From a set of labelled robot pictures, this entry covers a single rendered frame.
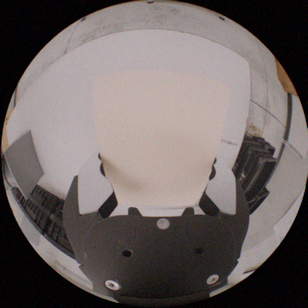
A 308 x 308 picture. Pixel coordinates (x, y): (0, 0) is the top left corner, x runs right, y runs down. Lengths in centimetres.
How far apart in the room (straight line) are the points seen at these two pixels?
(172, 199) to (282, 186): 262
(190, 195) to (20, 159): 45
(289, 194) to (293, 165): 54
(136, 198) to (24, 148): 39
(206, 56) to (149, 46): 9
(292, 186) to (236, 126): 246
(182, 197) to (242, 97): 20
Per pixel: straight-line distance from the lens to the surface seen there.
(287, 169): 263
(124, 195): 15
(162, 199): 15
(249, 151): 69
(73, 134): 24
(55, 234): 48
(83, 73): 21
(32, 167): 44
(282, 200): 273
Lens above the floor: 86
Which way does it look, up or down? 60 degrees down
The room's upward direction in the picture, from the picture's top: 180 degrees counter-clockwise
